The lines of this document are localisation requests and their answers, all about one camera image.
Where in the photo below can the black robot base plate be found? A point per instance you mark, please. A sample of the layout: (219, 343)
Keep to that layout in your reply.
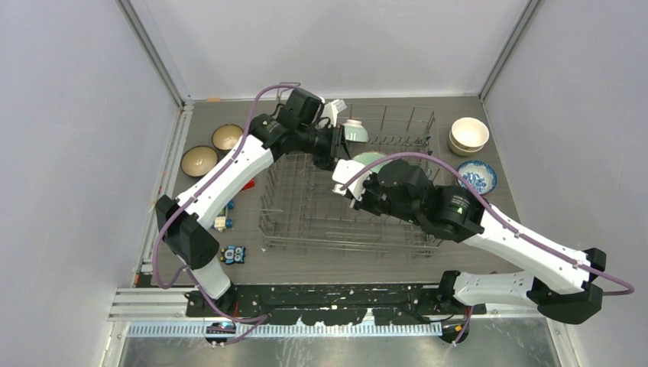
(330, 304)

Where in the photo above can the dark teal glazed bowl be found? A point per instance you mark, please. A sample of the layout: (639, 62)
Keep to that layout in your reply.
(198, 161)

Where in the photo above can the grey wire dish rack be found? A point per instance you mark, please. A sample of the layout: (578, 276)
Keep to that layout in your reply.
(299, 208)

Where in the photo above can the beige ceramic bowl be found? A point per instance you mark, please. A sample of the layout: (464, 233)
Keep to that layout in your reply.
(464, 152)
(469, 133)

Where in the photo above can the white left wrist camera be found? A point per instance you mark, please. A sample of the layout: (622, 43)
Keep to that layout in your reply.
(330, 113)

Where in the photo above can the pale green bowl middle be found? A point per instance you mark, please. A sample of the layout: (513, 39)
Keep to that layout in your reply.
(355, 131)

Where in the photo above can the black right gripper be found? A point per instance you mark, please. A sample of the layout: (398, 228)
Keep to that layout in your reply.
(364, 202)

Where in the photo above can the white bowl blue floral pattern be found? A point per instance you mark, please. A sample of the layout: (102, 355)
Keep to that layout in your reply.
(480, 175)

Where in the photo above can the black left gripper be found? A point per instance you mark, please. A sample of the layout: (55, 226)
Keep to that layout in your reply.
(338, 146)

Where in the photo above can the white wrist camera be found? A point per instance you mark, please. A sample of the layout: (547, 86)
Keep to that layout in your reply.
(330, 113)
(349, 177)

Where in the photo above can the brown patterned bowl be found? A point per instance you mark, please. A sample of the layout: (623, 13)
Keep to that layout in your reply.
(225, 137)

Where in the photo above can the mint green bowl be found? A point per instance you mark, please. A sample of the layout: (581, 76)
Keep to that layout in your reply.
(370, 157)

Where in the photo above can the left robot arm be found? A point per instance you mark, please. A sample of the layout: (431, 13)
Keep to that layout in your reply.
(304, 122)

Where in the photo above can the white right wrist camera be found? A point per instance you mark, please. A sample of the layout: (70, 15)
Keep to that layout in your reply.
(349, 177)

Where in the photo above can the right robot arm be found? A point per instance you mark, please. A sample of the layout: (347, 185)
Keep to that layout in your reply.
(551, 278)

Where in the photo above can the red white toy window block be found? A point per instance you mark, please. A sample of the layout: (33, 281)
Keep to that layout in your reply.
(250, 184)

